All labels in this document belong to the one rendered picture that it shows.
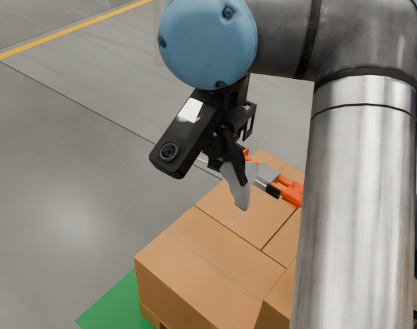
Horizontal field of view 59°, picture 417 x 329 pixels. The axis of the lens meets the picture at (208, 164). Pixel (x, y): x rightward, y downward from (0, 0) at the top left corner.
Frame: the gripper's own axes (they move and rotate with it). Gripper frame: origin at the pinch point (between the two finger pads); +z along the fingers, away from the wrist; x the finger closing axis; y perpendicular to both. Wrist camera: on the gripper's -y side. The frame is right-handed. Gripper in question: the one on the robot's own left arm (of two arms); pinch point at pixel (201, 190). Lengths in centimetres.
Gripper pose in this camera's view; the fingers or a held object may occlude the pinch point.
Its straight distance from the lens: 57.2
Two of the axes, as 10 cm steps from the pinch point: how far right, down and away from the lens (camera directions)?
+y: 5.7, -5.3, 6.2
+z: -0.6, 7.3, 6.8
